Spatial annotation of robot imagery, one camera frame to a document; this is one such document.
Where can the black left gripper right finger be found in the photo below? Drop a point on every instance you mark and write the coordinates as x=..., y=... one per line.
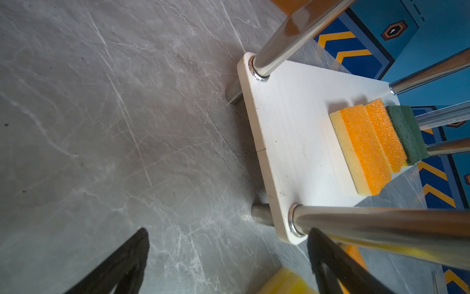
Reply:
x=334, y=268

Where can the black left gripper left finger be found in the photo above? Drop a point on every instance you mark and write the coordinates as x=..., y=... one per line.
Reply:
x=122, y=272

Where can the orange sponge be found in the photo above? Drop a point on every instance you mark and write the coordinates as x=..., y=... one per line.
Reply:
x=361, y=149
x=388, y=138
x=354, y=253

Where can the white two-tier metal shelf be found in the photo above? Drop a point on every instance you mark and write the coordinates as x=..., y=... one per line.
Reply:
x=304, y=171

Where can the yellow sponge top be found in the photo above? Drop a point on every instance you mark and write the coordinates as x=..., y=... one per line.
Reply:
x=286, y=281

